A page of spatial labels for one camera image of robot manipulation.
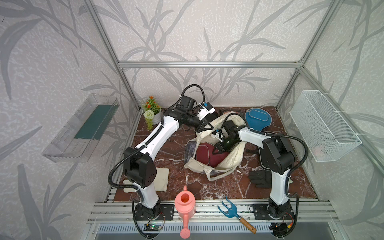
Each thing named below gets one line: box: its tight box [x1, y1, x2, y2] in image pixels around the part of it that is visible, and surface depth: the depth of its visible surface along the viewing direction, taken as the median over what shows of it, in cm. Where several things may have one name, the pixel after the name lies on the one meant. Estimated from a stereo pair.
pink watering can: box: [174, 185, 196, 239], surface depth 67 cm
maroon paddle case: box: [195, 142, 230, 168], surface depth 90 cm
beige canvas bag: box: [184, 111, 246, 181], surface depth 80 cm
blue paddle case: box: [245, 108, 272, 132], surface depth 111 cm
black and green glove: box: [249, 170, 272, 188], surface depth 86 cm
